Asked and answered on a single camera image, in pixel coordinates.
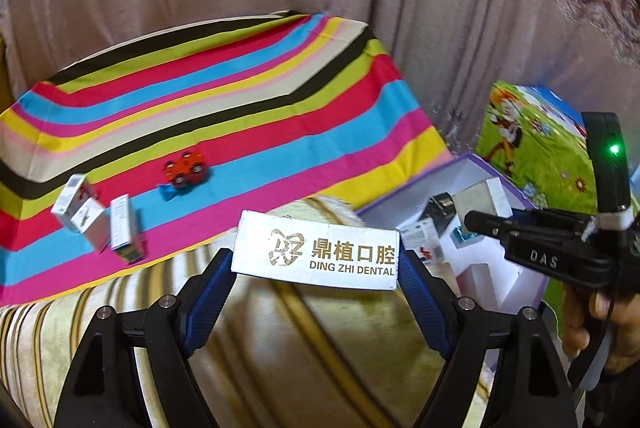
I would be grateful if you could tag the white Ding Zhi Dental box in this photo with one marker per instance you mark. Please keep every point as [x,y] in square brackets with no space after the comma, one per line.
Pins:
[316,253]

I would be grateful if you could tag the red toy car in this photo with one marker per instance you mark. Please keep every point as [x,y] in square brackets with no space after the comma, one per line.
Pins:
[189,169]

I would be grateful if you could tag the white narrow text box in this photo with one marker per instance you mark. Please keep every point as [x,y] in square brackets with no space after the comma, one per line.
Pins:
[125,237]

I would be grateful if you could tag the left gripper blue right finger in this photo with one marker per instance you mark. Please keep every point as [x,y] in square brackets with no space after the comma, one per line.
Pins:
[430,300]

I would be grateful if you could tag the blue plastic piece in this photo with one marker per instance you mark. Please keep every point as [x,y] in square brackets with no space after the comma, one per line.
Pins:
[167,191]

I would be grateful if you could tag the black gold box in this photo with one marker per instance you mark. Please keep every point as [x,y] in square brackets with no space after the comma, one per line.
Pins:
[441,210]

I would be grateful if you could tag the white blue red medicine box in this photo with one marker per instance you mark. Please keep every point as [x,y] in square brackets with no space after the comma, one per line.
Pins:
[422,238]

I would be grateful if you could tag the colourful striped tablecloth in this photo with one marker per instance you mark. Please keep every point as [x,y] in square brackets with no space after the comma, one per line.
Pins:
[282,107]

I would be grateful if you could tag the white barcode medicine box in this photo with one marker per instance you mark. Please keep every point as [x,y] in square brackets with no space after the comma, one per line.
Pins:
[73,195]

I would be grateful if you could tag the white purple storage box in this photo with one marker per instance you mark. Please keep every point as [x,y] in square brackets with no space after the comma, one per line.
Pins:
[499,284]

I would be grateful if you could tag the green cartoon box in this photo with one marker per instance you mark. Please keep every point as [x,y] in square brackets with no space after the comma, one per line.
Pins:
[539,143]

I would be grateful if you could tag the white saxophone box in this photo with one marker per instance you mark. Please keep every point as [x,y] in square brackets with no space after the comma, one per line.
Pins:
[93,222]

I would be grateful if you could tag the silver white square box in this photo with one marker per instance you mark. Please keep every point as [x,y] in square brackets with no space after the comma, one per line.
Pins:
[487,196]

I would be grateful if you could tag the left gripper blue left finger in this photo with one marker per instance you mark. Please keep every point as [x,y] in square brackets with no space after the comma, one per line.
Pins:
[203,297]

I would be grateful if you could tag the teal small box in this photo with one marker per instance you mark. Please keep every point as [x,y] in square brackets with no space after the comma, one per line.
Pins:
[462,239]

